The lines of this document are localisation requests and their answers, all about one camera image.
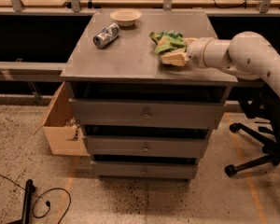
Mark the middle grey drawer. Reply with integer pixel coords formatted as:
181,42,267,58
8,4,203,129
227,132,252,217
85,136,208,158

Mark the black office chair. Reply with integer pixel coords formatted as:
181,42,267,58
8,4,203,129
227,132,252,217
225,84,280,176

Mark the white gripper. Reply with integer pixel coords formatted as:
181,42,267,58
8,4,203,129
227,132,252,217
161,37,214,69

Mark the silver blue redbull can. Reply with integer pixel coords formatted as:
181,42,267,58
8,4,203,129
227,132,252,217
93,23,119,49

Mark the white ceramic bowl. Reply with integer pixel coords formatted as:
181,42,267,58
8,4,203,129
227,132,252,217
110,8,142,27

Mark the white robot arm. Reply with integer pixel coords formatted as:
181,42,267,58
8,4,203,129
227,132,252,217
160,32,280,98

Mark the bottom grey drawer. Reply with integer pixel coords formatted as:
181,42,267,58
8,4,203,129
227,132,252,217
91,161,198,179

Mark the grey drawer cabinet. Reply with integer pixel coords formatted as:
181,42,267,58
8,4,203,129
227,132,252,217
60,10,238,182

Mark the grey drawer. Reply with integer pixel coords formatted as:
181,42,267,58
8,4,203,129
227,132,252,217
85,136,208,158
91,161,198,179
69,99,224,129

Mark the black stand leg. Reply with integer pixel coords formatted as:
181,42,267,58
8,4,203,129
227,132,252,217
8,179,35,224

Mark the top grey drawer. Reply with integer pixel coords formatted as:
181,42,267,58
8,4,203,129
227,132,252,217
69,99,224,129

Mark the green rice chip bag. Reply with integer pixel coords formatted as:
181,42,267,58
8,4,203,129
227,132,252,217
149,30,186,55

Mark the cardboard box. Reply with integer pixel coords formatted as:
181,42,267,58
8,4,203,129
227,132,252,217
35,83,89,156

